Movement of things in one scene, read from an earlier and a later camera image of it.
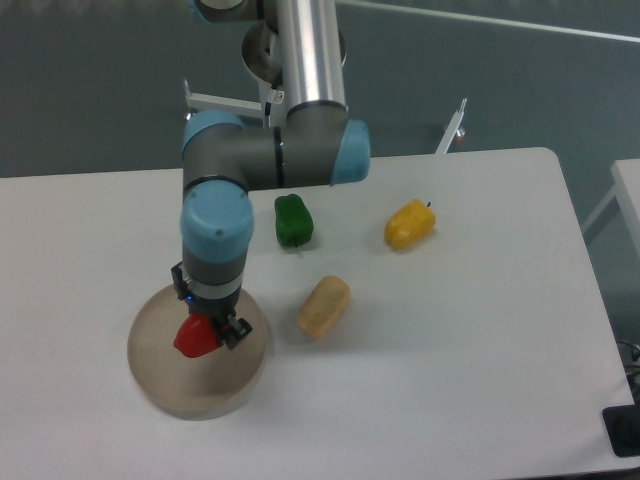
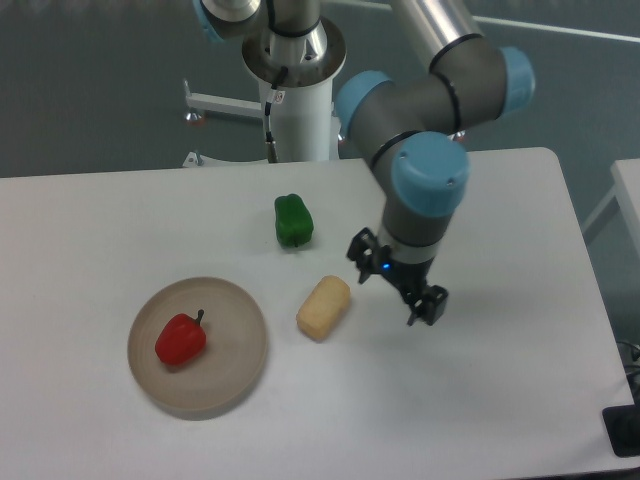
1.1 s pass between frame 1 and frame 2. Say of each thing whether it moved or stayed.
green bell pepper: stayed
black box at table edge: stayed
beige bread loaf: stayed
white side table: stayed
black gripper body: moved
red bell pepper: moved
